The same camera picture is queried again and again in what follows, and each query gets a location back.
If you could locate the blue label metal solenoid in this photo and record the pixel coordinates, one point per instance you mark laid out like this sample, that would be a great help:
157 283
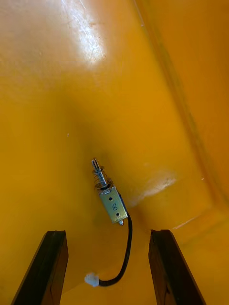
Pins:
113 205

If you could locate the yellow-orange plastic bin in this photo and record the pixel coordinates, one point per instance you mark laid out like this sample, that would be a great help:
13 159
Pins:
71 119

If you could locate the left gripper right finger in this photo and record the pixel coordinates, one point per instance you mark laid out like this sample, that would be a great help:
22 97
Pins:
171 274

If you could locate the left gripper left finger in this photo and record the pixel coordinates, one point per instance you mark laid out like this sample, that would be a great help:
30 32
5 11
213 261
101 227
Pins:
45 274

